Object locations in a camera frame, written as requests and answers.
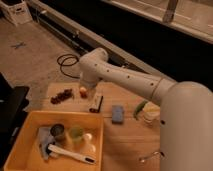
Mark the dark red grape bunch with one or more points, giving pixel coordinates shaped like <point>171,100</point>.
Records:
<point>62,96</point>

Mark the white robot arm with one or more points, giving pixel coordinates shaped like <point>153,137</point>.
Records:
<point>186,111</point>

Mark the green plastic cup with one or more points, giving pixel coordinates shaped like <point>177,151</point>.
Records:
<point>76,133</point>

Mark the brown black brush block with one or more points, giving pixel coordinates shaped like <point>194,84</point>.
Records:
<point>96,103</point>

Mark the red yellow apple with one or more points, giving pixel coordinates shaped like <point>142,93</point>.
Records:
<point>83,92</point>

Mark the green pea pod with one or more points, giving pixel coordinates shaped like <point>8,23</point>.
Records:
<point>139,108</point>

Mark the clear glass with lemon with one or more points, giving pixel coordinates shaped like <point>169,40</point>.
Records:
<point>151,112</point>

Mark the clear small plastic piece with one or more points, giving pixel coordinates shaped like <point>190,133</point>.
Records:
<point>88,137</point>

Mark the metal can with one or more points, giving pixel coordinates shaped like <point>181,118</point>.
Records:
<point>58,132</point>

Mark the grey blue cloth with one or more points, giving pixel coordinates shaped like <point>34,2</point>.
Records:
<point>45,139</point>

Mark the black chair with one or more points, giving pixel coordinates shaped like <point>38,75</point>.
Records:
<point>12,115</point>

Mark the yellow plastic bin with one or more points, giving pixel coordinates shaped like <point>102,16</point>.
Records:
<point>26,156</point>

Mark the white cardboard box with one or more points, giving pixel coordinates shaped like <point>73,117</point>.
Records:
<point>17,14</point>

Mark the white handled utensil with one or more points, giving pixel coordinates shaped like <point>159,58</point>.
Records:
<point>76,156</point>

